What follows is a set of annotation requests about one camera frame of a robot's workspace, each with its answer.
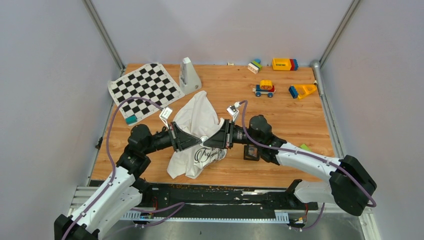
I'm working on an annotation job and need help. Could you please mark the white green blue blocks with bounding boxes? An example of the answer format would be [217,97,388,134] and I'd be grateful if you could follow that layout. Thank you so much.
[247,58,263,74]

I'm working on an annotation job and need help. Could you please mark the teal small block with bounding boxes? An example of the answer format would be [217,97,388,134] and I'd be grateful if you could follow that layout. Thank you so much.
[125,115,138,126]

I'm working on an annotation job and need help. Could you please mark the white cone-shaped box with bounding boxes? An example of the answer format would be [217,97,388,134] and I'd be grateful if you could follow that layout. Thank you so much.
[179,57,202,95]

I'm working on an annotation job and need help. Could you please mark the black white checkerboard sheet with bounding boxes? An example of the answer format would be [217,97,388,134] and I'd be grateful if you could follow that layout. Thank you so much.
[107,63,185,123]

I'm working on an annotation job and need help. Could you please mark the grey metal pipe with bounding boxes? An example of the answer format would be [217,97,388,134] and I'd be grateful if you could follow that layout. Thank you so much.
[310,60,325,98]

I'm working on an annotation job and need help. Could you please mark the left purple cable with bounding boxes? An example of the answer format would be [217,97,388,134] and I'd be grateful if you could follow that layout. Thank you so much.
[61,96,186,240]

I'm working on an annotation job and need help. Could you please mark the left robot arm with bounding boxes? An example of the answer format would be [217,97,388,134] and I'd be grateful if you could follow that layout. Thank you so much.
[54,122,202,240]

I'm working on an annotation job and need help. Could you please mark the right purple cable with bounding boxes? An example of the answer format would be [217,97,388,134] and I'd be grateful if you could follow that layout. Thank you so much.
[239,100,378,232]

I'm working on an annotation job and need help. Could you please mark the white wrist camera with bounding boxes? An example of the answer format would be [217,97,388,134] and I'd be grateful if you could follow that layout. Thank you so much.
[226,102,241,123]
[159,106,173,129]

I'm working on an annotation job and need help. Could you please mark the purple cable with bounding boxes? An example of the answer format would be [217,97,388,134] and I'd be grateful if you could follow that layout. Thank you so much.
[239,100,378,232]
[61,96,186,240]

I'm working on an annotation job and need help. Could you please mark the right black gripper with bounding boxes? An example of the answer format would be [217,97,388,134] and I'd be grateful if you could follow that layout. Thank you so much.
[204,119,262,149]

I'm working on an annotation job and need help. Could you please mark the yellow red blue block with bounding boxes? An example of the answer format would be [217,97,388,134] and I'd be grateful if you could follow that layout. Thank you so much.
[272,58,299,71]

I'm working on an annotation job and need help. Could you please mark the small round brooch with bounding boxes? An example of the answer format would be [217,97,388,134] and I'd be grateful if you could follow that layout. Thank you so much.
[248,148,258,157]
[200,136,209,143]

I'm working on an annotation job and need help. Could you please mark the yellow blue toy scoop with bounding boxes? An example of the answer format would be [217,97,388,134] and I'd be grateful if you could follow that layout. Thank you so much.
[288,84,318,100]

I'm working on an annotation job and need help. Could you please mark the small green block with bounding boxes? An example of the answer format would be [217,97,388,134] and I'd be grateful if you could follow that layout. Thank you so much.
[300,144,311,152]

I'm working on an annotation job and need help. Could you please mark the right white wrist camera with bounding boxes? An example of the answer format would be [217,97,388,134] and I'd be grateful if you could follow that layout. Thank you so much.
[226,102,241,123]

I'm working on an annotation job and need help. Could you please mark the black square frame box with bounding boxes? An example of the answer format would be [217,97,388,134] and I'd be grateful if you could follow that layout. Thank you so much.
[243,144,260,162]

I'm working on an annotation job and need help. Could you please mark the white printed garment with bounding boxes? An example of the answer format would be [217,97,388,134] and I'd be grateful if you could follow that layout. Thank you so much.
[167,90,227,179]

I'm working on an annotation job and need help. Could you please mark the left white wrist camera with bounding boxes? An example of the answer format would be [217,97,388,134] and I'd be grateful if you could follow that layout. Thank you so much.
[159,106,173,129]

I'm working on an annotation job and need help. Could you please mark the toy car with yellow top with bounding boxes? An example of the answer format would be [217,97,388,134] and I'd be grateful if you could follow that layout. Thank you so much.
[252,79,276,98]

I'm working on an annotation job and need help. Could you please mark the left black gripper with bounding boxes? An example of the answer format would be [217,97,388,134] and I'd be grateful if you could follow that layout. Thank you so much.
[142,121,202,155]

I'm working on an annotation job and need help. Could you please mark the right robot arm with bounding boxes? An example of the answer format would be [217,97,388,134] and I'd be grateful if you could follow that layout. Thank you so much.
[202,115,377,216]

